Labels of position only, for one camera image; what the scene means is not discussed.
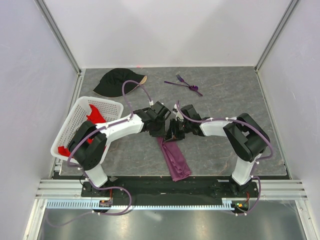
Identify right aluminium frame post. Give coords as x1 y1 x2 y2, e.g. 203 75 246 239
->
254 0 301 73

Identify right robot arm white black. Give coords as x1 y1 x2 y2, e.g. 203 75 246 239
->
164 104 273 197

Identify purple spoon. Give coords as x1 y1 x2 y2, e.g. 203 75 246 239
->
164 81 203 97

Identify purple cloth napkin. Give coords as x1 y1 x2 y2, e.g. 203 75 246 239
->
156 137 192 182

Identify white plastic basket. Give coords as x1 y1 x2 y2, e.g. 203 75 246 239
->
50 96 124 161

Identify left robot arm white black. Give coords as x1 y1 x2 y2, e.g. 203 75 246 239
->
67 101 171 197

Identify purple fork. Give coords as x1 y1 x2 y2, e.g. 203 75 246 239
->
176 74 191 89

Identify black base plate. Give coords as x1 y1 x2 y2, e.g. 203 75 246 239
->
80 175 260 204

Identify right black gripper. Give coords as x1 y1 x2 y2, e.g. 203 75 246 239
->
163 118 191 142

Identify left aluminium frame post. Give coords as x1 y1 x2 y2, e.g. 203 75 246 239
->
34 0 83 75

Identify red cloth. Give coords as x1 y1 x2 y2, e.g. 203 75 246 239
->
57 104 107 157

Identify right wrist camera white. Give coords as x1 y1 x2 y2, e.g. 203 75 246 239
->
172 104 184 120

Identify blue cable duct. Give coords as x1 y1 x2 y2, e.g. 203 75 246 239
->
46 198 236 211

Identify aluminium frame post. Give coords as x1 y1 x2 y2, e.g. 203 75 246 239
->
34 0 83 75
254 0 301 73

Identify black bucket hat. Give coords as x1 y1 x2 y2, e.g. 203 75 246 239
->
93 68 147 98

